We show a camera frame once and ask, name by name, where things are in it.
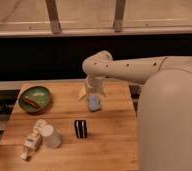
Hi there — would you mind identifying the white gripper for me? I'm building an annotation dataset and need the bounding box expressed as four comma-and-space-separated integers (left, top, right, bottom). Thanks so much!
78, 76, 107, 101

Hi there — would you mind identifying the white ceramic cup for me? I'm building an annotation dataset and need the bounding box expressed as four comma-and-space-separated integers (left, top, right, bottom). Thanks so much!
34, 119, 61, 149

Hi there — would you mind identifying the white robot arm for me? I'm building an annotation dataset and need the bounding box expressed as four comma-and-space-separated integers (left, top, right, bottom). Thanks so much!
79, 51, 192, 171

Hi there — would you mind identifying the black white striped eraser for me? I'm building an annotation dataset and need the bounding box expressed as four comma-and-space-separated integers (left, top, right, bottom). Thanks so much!
74, 120, 87, 138

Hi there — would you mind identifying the green ceramic bowl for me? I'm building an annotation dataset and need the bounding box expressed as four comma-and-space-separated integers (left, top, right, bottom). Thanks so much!
18, 86, 52, 113

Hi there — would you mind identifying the red chili pepper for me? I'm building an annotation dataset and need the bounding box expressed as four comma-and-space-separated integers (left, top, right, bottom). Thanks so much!
24, 98, 40, 109

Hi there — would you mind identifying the white tube package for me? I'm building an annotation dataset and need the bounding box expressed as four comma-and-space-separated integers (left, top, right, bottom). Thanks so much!
21, 131, 42, 160

